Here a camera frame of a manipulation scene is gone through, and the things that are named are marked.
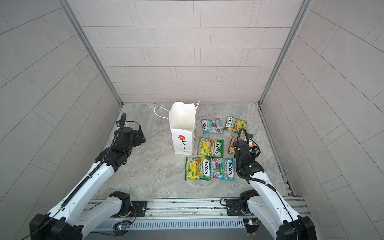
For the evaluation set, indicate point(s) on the circuit board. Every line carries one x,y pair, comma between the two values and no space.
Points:
252,225
122,226

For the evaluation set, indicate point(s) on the right circuit board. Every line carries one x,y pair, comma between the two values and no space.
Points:
252,225

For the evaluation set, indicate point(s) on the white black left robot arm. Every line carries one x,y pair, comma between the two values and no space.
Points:
67,221

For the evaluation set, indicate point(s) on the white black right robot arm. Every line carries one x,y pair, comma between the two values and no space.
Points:
266,203

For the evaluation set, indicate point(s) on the teal Fox's candy packet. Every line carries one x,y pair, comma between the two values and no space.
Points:
223,168
212,126

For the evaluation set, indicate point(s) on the orange snack packet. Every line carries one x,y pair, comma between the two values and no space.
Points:
233,144

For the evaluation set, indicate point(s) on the left corner aluminium profile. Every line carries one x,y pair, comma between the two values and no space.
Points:
87,45

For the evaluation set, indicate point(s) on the right corner aluminium profile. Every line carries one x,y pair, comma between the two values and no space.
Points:
290,38

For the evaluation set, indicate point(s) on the corner aluminium profile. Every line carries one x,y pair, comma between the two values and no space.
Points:
87,45
290,38

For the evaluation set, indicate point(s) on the white floral paper bag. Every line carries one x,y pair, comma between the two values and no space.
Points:
182,119

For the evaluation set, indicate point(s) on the yellow green Fox's candy packet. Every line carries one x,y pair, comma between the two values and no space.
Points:
234,125

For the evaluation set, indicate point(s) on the left circuit board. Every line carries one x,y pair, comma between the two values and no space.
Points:
122,226

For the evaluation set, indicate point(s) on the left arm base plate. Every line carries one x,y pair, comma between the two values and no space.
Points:
137,209

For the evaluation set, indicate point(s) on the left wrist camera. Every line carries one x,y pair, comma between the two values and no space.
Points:
132,126

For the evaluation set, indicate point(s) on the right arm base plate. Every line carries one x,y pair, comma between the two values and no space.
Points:
234,207

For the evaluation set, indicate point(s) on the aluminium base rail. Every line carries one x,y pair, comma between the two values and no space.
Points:
203,208

